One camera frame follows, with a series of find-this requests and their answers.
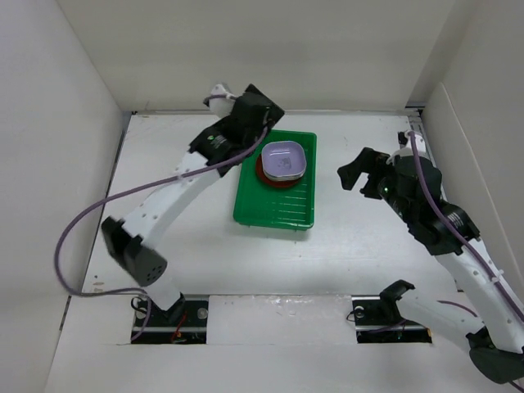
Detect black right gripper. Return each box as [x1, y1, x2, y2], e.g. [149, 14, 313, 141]
[338, 146, 415, 224]

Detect purple square plate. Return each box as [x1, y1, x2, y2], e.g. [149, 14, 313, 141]
[264, 172, 304, 183]
[260, 141, 307, 176]

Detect red round plate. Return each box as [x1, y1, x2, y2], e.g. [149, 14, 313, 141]
[255, 156, 301, 189]

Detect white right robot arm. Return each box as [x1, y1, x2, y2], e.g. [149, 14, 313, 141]
[337, 147, 523, 384]

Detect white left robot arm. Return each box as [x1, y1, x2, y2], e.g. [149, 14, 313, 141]
[102, 84, 285, 325]

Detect green plastic bin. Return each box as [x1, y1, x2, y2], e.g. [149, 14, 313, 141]
[233, 130, 317, 231]

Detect aluminium rail right side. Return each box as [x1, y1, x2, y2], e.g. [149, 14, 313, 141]
[397, 106, 425, 147]

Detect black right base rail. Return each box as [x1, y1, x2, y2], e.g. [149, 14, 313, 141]
[346, 295, 432, 344]

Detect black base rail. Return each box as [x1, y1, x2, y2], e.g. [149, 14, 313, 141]
[346, 295, 432, 344]
[130, 296, 210, 345]

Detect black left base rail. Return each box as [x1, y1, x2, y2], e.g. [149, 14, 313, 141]
[130, 296, 210, 345]

